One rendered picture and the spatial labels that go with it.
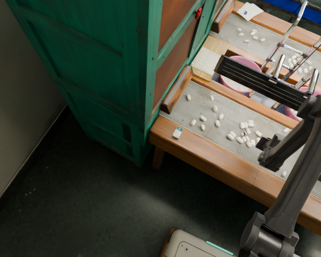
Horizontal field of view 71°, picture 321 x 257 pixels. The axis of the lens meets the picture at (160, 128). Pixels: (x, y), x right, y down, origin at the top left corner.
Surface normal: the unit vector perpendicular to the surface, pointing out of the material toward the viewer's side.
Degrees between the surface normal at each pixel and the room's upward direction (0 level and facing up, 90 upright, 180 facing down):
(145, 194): 0
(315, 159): 30
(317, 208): 0
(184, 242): 0
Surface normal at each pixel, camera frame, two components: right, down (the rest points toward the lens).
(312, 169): -0.28, -0.04
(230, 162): 0.07, -0.40
